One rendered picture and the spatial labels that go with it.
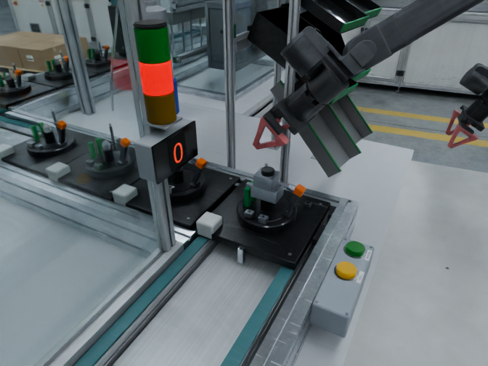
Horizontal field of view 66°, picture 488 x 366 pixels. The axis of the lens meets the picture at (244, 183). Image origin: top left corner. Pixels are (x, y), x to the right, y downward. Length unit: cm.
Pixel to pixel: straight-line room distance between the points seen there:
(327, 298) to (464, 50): 431
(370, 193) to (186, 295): 68
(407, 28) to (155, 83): 42
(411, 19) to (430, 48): 412
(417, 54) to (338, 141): 378
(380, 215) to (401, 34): 58
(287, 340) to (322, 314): 10
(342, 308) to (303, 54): 45
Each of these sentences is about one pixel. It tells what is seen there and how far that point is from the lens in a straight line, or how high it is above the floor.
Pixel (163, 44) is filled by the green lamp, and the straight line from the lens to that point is 62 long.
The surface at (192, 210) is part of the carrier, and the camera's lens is 92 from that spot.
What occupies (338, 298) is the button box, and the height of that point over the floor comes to 96.
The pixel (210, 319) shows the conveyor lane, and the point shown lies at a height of 92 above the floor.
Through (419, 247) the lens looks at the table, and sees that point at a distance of 108.
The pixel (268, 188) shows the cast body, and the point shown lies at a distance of 83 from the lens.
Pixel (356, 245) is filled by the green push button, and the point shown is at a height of 97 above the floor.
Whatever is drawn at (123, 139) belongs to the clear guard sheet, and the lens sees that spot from 65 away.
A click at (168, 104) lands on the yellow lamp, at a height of 129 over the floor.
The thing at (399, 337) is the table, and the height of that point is 86.
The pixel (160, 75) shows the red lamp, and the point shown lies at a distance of 62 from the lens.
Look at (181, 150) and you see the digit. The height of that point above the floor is 120.
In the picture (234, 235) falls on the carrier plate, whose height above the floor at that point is 97.
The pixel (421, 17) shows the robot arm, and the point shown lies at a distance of 73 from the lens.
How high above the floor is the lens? 152
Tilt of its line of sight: 33 degrees down
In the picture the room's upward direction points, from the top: straight up
